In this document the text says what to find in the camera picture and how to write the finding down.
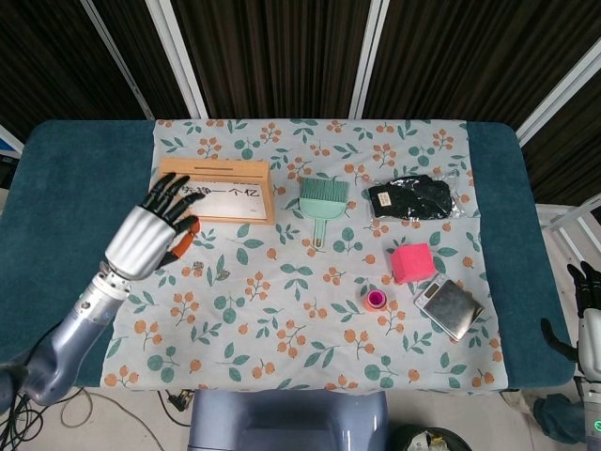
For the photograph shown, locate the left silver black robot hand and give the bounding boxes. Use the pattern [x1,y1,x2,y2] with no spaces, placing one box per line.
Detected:
[103,171,202,282]

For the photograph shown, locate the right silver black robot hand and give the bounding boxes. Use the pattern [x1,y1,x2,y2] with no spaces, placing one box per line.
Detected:
[539,260,601,377]

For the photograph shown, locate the mint green hand brush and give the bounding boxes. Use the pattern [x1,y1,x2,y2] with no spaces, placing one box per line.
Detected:
[299,177,349,249]

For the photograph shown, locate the teal crumpled cloth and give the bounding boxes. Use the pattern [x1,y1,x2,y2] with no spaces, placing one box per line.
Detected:
[532,393,586,445]

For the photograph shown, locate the white metal rack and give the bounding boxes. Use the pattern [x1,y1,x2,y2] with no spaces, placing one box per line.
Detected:
[537,194,601,245]

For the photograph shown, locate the silver digital pocket scale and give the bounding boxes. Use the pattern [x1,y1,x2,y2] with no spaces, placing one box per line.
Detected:
[412,274,485,342]

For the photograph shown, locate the blue and white panel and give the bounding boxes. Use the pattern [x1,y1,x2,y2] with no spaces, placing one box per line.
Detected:
[0,124,24,163]

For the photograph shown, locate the black power plug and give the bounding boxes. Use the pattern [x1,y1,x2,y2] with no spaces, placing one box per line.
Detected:
[163,392,193,414]

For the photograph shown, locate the floral white tablecloth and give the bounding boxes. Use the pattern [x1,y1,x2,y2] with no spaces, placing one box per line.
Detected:
[100,117,511,392]

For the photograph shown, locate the pink foam cube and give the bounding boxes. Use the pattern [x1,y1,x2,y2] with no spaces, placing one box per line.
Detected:
[390,242,436,285]

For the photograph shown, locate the black trash bin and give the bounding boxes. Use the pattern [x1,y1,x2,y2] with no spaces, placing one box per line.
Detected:
[392,424,472,451]

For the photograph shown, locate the orange plastic cup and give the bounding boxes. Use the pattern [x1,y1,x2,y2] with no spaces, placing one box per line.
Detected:
[365,289,390,312]

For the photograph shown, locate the black gloves in plastic bag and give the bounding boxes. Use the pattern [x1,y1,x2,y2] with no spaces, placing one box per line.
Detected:
[361,169,473,225]

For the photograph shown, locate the blue-grey robot torso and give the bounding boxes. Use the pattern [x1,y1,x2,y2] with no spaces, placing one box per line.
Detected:
[187,388,390,451]

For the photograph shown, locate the wooden frame money box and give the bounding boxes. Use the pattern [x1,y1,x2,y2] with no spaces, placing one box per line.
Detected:
[158,158,277,226]

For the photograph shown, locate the white partition post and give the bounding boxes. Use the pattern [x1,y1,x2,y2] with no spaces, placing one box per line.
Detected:
[145,0,210,119]
[514,46,601,145]
[347,0,391,119]
[79,0,155,121]

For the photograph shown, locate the black floor cable bundle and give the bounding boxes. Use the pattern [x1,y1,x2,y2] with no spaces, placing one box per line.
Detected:
[0,389,53,451]

